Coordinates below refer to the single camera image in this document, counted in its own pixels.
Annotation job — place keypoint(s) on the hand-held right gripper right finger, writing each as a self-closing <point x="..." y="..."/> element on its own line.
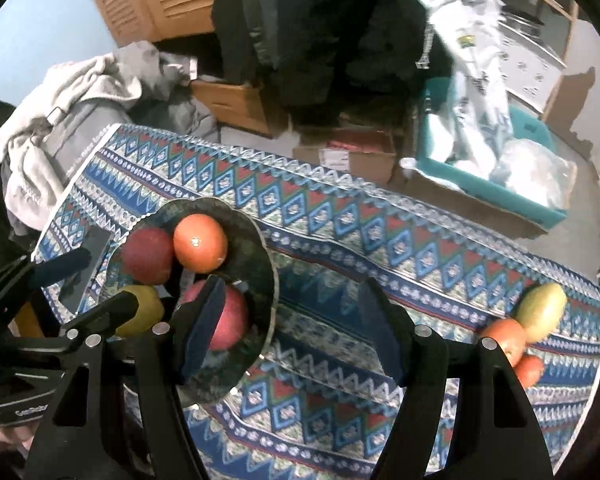
<point x="382" y="335"/>

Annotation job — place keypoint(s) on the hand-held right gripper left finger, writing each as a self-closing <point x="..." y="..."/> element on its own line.
<point x="200" y="330"/>

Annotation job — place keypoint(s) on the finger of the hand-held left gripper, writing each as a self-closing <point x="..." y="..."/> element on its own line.
<point x="60" y="266"/>
<point x="107" y="315"/>

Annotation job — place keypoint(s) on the red apple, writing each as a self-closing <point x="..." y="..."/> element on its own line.
<point x="146" y="255"/>
<point x="232" y="320"/>

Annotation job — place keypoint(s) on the yellow-green mango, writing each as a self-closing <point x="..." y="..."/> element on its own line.
<point x="147" y="317"/>
<point x="542" y="311"/>

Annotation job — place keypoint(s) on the dark glass plate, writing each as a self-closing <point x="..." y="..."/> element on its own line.
<point x="252" y="270"/>

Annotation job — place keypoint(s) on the large orange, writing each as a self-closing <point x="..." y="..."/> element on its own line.
<point x="200" y="242"/>
<point x="507" y="335"/>

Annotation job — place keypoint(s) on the small tangerine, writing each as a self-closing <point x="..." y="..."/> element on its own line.
<point x="529" y="370"/>

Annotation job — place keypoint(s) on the black phone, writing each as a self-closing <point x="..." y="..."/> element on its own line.
<point x="92" y="260"/>

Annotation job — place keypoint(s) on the blue patterned tablecloth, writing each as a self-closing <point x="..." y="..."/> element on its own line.
<point x="355" y="240"/>

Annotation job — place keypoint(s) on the pile of pale clothes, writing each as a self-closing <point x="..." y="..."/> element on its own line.
<point x="45" y="125"/>

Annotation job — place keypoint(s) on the cardboard box with red label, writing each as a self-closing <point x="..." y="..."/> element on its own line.
<point x="350" y="155"/>

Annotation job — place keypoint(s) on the teal plastic basket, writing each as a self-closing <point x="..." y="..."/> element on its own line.
<point x="530" y="205"/>

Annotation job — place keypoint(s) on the grey crumpled clothing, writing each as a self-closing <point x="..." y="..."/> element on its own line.
<point x="160" y="70"/>

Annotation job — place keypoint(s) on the clear plastic bag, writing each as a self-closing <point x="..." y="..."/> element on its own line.
<point x="535" y="170"/>

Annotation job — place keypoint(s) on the wooden drawer unit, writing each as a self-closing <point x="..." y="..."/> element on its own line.
<point x="235" y="105"/>

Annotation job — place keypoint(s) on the white rice bag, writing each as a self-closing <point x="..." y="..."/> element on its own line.
<point x="475" y="85"/>

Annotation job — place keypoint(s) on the white patterned crate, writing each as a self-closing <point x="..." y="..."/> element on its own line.
<point x="530" y="70"/>

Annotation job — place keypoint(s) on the black hooded coat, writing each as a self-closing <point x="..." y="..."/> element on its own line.
<point x="320" y="35"/>

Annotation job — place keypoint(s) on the wooden shelf rack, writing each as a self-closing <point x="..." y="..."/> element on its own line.
<point x="570" y="20"/>

